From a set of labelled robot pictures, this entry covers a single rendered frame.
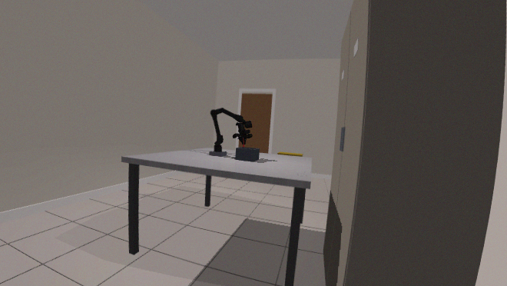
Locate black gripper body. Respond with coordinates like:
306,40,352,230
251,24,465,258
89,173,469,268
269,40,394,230
233,128,253,138

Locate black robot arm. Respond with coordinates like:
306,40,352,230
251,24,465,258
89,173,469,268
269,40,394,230
210,108,252,152

